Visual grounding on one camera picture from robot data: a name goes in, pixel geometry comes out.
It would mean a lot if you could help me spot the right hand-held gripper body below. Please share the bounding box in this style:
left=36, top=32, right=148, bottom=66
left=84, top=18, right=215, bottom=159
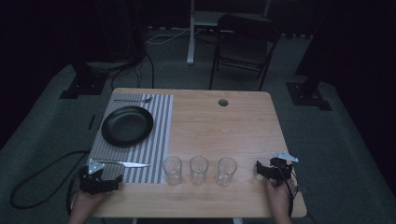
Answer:
left=269, top=151, right=299, bottom=188

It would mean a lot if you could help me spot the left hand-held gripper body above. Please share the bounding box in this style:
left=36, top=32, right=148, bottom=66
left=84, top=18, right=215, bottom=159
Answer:
left=78, top=158, right=110, bottom=196

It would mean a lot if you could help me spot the person's left hand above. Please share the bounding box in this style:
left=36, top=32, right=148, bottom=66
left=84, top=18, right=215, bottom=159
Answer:
left=70, top=189, right=107, bottom=217

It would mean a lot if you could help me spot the person's right hand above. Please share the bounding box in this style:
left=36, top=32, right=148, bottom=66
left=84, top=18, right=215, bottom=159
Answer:
left=264, top=178, right=297, bottom=217

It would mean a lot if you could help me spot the silver table knife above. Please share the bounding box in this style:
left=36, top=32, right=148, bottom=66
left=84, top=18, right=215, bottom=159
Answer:
left=92, top=158, right=153, bottom=169

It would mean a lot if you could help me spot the clear drinking glass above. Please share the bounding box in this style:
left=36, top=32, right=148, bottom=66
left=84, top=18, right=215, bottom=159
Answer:
left=189, top=155, right=210, bottom=187
left=215, top=156, right=238, bottom=188
left=162, top=155, right=184, bottom=187

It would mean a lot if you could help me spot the black round plate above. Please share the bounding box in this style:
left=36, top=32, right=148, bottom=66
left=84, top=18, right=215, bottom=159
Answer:
left=101, top=105, right=155, bottom=148

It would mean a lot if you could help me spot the grey striped placemat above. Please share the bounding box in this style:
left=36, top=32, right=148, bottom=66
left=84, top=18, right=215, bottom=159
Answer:
left=88, top=92, right=175, bottom=185

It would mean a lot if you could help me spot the black stand base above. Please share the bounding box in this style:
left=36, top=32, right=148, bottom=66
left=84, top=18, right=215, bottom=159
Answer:
left=59, top=60, right=110, bottom=100
left=286, top=81, right=333, bottom=112

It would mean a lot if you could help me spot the silver spoon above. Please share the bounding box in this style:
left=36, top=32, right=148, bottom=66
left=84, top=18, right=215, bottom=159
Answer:
left=113, top=96, right=154, bottom=105

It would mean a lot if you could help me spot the black folding chair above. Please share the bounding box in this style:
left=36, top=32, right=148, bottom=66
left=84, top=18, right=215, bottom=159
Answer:
left=208, top=13, right=283, bottom=91

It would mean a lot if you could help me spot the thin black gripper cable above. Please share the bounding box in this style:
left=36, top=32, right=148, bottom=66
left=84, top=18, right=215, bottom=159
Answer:
left=279, top=167, right=301, bottom=219

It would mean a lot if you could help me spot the thick black floor cable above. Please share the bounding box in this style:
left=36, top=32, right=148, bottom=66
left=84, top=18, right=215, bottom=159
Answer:
left=9, top=150, right=92, bottom=210

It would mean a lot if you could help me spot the black cable bundle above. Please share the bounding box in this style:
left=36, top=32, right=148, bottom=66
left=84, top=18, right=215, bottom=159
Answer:
left=109, top=50, right=156, bottom=91

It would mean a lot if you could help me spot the white metal desk frame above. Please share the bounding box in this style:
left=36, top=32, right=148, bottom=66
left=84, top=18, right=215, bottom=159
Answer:
left=185, top=0, right=273, bottom=66

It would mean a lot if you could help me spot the white floor cable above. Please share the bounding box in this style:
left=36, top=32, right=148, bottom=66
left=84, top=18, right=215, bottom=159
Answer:
left=146, top=27, right=191, bottom=46

